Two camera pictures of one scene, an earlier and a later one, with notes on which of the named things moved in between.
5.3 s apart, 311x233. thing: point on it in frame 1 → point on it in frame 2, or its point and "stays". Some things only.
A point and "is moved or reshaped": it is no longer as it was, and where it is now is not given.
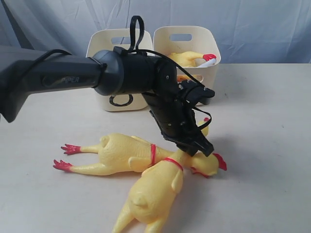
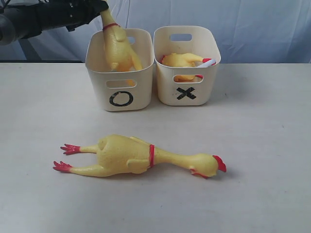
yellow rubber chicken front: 154,194 is moved or reshaped
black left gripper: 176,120 → 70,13
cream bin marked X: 167,40 stays
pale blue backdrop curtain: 249,31 stays
